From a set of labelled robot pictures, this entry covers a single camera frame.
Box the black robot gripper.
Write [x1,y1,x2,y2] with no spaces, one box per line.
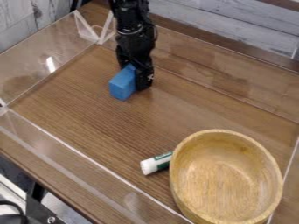
[116,27,156,91]

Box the blue rectangular block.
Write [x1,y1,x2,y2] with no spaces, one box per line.
[108,64,136,101]

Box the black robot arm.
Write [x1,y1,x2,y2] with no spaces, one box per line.
[108,0,158,91]

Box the light brown wooden bowl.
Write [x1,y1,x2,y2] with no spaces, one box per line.
[170,129,283,224]

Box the white green glue stick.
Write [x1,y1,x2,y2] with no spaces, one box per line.
[140,151,174,175]

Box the clear acrylic corner bracket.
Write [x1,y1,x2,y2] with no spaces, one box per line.
[74,10,116,46]

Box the clear acrylic front wall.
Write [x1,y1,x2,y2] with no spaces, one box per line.
[0,100,192,224]

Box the black metal table frame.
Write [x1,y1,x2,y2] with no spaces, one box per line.
[0,156,67,224]

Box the black cable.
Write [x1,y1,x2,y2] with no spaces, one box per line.
[0,200,28,224]

